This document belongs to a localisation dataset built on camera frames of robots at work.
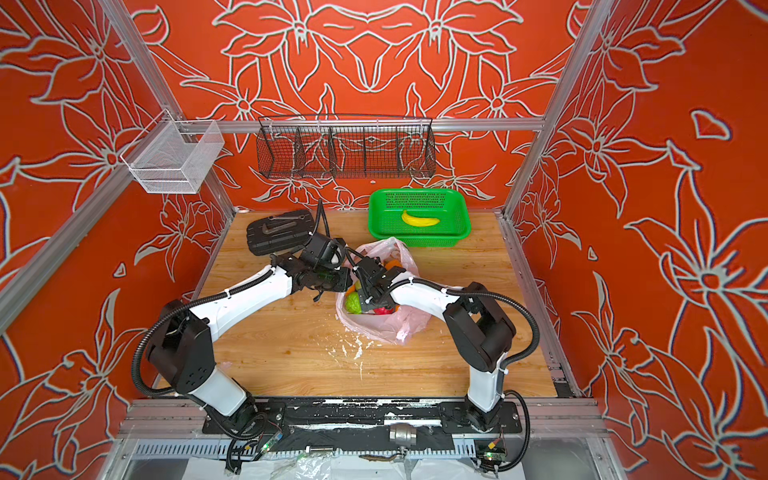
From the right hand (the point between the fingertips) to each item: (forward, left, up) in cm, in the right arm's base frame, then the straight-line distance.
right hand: (374, 297), depth 91 cm
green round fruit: (-3, +6, +2) cm, 7 cm away
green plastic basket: (+40, -30, +1) cm, 50 cm away
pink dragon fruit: (-6, -3, +2) cm, 7 cm away
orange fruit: (+11, -6, +3) cm, 13 cm away
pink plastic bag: (-11, -7, +3) cm, 13 cm away
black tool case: (+26, +35, +2) cm, 43 cm away
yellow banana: (+34, -18, -2) cm, 38 cm away
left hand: (+1, +6, +9) cm, 11 cm away
